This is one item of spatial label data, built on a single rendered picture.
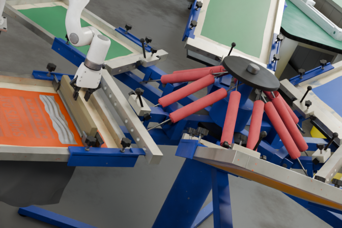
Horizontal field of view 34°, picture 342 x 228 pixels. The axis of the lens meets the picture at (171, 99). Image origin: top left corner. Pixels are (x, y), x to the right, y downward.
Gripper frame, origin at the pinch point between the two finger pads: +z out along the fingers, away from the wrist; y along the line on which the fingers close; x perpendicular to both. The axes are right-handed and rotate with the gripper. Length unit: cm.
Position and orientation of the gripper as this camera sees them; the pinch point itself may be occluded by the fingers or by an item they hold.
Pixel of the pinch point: (81, 95)
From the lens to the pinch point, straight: 240.1
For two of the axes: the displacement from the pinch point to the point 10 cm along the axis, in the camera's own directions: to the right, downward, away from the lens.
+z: -3.8, 8.2, 4.2
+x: 4.3, 5.6, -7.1
